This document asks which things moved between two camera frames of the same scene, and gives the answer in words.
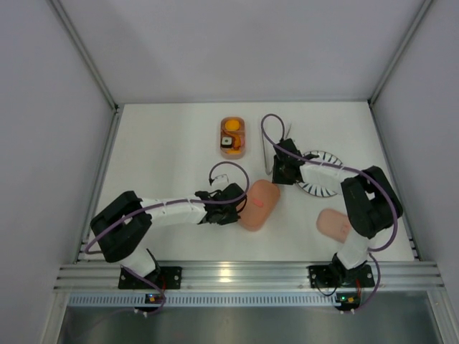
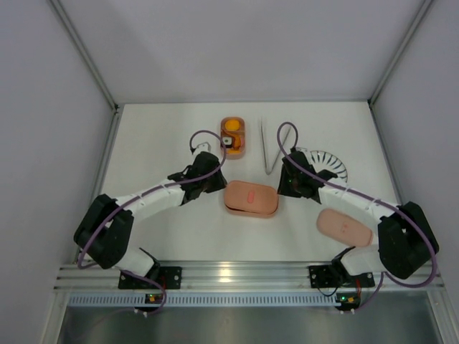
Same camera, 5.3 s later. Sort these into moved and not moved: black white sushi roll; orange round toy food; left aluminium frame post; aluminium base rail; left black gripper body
Moved: left black gripper body
Not moved: left aluminium frame post; orange round toy food; black white sushi roll; aluminium base rail
